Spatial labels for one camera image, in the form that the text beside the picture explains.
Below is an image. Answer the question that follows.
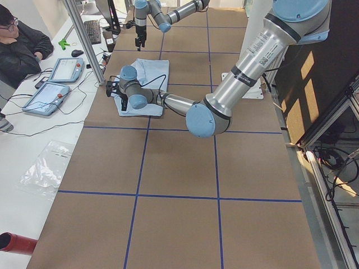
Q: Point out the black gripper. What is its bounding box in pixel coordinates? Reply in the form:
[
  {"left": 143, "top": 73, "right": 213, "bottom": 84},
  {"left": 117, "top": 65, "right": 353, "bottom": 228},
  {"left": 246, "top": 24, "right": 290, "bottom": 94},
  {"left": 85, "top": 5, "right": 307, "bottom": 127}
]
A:
[
  {"left": 106, "top": 81, "right": 128, "bottom": 111},
  {"left": 125, "top": 20, "right": 147, "bottom": 52}
]

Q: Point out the light blue button-up shirt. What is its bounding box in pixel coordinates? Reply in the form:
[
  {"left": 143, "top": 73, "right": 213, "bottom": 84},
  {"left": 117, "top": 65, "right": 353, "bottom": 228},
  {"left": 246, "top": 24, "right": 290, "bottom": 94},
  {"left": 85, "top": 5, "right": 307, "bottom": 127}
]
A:
[{"left": 112, "top": 58, "right": 170, "bottom": 117}]

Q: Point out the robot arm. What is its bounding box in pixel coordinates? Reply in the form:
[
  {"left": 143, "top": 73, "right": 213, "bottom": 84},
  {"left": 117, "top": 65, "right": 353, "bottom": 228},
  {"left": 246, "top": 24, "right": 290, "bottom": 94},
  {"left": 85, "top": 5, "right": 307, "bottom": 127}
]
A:
[
  {"left": 132, "top": 0, "right": 209, "bottom": 51},
  {"left": 106, "top": 1, "right": 332, "bottom": 138}
]

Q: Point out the black keyboard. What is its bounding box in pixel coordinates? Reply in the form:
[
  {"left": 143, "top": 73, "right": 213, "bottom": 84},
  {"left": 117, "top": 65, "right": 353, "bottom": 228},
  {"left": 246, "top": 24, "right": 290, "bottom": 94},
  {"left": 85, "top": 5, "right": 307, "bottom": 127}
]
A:
[{"left": 84, "top": 20, "right": 102, "bottom": 44}]

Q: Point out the black monitor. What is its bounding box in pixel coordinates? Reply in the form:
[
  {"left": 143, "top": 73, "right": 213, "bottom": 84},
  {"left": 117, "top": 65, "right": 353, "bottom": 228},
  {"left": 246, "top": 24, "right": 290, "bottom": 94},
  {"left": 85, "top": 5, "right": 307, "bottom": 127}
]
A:
[{"left": 95, "top": 0, "right": 121, "bottom": 35}]

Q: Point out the black computer mouse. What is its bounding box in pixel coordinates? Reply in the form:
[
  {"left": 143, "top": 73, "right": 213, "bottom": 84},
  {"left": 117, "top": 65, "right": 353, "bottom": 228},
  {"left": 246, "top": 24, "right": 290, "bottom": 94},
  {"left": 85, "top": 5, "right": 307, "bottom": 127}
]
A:
[{"left": 71, "top": 49, "right": 84, "bottom": 58}]

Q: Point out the upper teach pendant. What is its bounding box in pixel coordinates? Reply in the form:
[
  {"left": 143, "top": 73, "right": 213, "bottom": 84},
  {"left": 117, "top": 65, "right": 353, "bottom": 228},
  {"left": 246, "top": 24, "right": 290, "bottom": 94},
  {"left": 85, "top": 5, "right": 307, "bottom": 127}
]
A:
[{"left": 48, "top": 57, "right": 84, "bottom": 84}]

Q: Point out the teach pendant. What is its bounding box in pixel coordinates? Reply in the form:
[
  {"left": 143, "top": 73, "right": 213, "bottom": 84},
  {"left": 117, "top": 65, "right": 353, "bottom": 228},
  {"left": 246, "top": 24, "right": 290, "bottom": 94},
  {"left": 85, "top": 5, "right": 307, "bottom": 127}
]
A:
[
  {"left": 48, "top": 57, "right": 84, "bottom": 84},
  {"left": 22, "top": 82, "right": 70, "bottom": 116}
]

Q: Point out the lower teach pendant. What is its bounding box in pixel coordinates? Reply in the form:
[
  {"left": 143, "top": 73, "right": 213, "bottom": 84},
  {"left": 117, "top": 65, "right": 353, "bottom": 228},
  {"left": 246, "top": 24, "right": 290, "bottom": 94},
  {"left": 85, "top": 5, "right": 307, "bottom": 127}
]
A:
[{"left": 22, "top": 82, "right": 70, "bottom": 116}]

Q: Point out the green plastic tool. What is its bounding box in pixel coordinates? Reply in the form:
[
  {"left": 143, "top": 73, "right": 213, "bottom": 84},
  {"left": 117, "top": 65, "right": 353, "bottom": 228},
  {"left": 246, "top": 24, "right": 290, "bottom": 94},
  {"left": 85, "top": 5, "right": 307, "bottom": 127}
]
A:
[{"left": 58, "top": 39, "right": 71, "bottom": 50}]

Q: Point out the clear plastic bag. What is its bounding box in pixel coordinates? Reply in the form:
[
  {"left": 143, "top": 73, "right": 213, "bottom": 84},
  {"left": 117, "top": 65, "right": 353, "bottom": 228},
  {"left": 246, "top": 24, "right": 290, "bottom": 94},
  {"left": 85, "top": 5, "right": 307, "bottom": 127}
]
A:
[{"left": 17, "top": 140, "right": 75, "bottom": 201}]

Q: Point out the seated person in black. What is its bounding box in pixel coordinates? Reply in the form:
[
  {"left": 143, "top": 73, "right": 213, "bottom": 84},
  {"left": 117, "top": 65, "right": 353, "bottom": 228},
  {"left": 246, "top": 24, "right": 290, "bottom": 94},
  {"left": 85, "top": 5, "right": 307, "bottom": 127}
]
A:
[{"left": 1, "top": 5, "right": 54, "bottom": 89}]

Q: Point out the black control cabinet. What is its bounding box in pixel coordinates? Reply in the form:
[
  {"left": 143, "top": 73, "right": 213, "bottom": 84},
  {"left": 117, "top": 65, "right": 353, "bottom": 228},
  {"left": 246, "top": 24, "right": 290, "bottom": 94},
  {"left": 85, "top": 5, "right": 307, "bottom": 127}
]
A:
[{"left": 275, "top": 1, "right": 358, "bottom": 143}]

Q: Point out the red cylinder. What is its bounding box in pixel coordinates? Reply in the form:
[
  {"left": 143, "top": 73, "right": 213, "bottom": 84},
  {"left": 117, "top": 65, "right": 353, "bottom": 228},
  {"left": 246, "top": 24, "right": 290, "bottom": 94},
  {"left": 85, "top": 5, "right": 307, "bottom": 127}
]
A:
[{"left": 1, "top": 232, "right": 38, "bottom": 256}]

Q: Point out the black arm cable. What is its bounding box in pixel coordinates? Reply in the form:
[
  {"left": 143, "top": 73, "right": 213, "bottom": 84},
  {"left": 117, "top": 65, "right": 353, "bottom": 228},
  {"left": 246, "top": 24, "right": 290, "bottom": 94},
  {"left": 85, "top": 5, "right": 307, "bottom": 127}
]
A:
[{"left": 109, "top": 74, "right": 167, "bottom": 98}]

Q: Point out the grey aluminium frame post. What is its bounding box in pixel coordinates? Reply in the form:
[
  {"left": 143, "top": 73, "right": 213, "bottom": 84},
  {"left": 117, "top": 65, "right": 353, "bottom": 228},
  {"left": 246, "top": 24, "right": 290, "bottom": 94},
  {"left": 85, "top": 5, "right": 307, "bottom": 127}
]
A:
[{"left": 63, "top": 0, "right": 105, "bottom": 86}]

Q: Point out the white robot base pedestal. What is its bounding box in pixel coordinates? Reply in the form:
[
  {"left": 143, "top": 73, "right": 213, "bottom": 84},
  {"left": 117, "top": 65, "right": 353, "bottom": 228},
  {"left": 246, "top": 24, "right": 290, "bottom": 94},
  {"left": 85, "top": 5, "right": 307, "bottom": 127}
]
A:
[{"left": 220, "top": 72, "right": 265, "bottom": 100}]

